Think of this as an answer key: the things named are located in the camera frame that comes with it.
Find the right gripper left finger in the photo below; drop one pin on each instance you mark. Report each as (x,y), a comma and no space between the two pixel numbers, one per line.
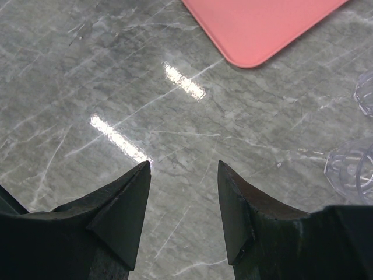
(94,237)

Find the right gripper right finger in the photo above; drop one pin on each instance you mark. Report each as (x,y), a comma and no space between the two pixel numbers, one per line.
(267,239)

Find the pink plastic tray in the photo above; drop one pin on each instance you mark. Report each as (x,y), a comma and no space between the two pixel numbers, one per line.
(247,33)

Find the clear glass front middle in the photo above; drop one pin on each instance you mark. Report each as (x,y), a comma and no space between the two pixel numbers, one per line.
(349,170)

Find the clear glass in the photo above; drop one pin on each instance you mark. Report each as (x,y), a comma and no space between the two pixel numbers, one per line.
(363,93)
(349,170)

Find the clear glass front left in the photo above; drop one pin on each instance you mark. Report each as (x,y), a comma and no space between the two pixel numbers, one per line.
(363,93)

